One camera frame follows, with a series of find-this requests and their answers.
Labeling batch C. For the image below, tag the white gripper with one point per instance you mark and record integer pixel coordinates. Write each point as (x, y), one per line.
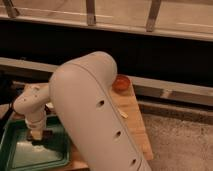
(36, 122)

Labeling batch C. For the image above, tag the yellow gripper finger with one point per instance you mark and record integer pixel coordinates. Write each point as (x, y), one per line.
(123, 114)

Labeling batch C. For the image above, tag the black eraser block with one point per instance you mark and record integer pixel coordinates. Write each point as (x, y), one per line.
(47, 134)

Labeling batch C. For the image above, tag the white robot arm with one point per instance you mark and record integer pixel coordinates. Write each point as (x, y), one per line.
(97, 67)

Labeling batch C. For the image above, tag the green plastic tray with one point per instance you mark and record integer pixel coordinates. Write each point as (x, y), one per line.
(19, 154)

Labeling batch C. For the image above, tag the wooden table board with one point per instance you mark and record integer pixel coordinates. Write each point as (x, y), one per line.
(135, 120)

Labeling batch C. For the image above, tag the orange bowl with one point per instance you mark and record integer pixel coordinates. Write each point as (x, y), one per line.
(121, 83)

